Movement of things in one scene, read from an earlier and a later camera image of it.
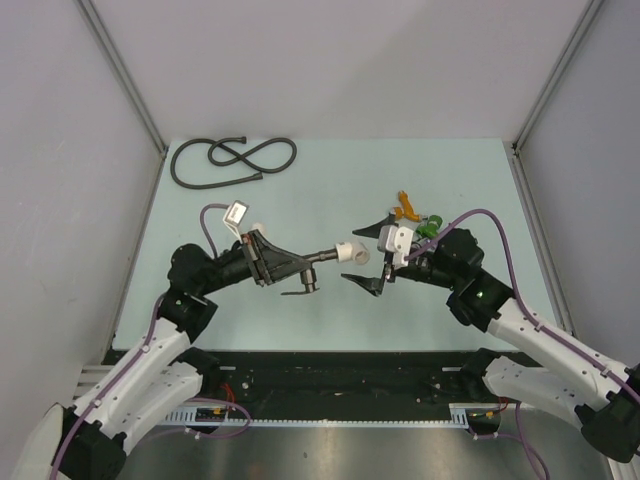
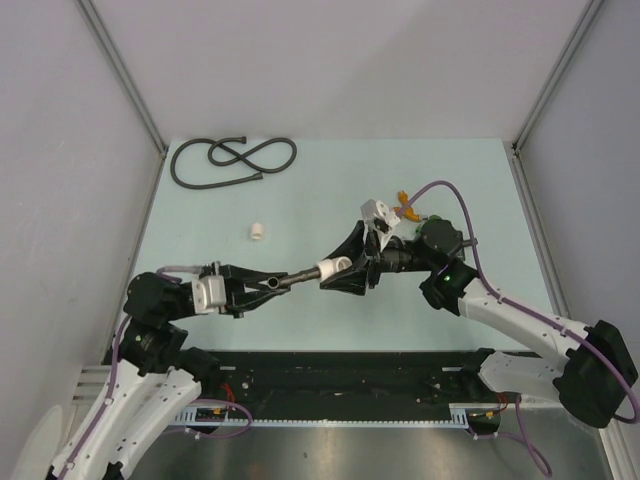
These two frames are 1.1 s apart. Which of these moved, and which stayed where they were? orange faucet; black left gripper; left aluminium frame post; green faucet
Moved: black left gripper
Stayed: green faucet; orange faucet; left aluminium frame post
